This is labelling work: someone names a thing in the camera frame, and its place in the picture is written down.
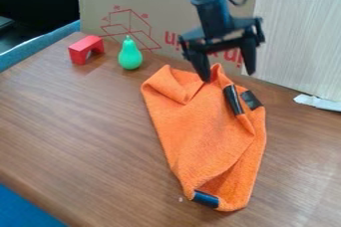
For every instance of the cardboard box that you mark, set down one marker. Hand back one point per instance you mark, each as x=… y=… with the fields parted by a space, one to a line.
x=146 y=15

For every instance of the light wooden board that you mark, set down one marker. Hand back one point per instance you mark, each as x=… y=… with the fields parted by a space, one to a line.
x=298 y=42

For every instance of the orange cloth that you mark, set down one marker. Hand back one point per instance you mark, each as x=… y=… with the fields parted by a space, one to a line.
x=209 y=138

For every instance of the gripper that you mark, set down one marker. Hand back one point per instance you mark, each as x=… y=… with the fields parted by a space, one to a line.
x=216 y=24

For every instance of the green toy pear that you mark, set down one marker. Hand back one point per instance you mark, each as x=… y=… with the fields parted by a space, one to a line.
x=129 y=56

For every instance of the white paper scrap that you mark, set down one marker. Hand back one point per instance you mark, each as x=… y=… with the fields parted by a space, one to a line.
x=318 y=101

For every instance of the red arch block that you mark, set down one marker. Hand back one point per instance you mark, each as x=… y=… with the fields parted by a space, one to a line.
x=85 y=49

